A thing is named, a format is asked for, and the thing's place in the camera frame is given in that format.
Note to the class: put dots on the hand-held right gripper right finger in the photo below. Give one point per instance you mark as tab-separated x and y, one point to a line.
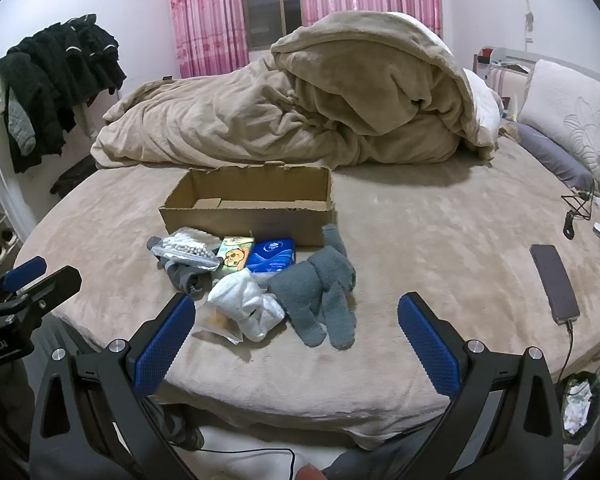
430	345

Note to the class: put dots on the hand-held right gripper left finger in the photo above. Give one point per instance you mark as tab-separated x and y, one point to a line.
165	340

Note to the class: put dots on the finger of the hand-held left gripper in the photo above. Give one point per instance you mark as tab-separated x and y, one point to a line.
25	272
50	285

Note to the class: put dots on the dark grey sock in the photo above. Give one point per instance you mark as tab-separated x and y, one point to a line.
182	277

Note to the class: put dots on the white plastic bag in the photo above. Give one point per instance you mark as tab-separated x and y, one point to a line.
240	300

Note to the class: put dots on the bag of cotton swabs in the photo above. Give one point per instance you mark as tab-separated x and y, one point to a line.
187	247

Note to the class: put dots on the green skull print packet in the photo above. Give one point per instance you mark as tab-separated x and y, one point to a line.
234	256

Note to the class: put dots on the blue tissue pack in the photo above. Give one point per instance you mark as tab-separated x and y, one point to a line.
270	256

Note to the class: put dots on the cardboard box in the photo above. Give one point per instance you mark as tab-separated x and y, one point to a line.
260	225

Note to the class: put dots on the beige bed blanket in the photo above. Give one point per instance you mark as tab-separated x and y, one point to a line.
430	240

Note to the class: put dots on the dark cloth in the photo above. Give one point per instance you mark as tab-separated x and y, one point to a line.
75	175

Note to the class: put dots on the black smartphone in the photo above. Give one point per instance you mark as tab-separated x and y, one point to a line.
555	282

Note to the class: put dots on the grey quilted garment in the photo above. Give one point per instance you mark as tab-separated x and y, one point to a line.
22	125

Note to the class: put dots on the trash bin with bag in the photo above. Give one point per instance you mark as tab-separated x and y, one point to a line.
580	405

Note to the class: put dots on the black glasses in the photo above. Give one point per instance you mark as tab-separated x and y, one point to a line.
570	222

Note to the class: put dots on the black clothes pile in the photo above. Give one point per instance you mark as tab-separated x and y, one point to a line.
60	80

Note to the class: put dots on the grey pillow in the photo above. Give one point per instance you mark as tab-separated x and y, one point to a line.
555	155

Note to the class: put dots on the white blanket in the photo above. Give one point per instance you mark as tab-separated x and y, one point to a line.
485	105

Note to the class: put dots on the beige duvet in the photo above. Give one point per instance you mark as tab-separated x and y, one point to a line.
280	110

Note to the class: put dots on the white embroidered pillow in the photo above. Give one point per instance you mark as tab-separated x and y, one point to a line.
570	110

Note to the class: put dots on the white bed headboard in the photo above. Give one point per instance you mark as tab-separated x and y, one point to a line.
515	57

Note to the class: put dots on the window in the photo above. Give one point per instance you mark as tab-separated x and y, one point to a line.
265	0

